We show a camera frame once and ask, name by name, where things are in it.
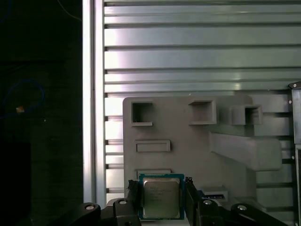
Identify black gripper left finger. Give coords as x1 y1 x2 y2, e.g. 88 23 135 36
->
50 179 144 226

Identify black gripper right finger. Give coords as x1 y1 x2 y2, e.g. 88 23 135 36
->
185 176 289 226

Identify silver CPU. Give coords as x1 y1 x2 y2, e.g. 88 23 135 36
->
138 173 185 221

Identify RAM stick with blue label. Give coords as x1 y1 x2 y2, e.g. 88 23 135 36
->
198 189 228 200

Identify grey parts rack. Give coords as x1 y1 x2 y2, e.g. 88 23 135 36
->
122 94 283 226

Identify black PC case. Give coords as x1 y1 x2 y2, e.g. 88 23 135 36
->
287 81 301 226

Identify thin blue cable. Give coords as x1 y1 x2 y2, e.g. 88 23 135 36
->
0 79 45 120

